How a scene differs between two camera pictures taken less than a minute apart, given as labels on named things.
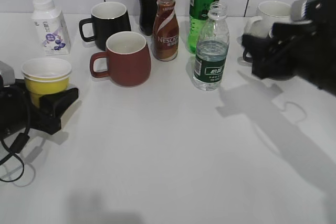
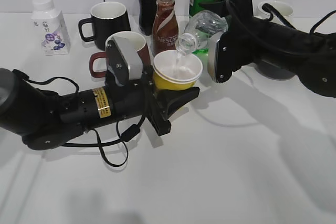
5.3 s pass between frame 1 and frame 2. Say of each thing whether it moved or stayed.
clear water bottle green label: moved
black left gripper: moved
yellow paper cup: moved
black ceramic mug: stayed
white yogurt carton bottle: stayed
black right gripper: moved
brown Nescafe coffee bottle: stayed
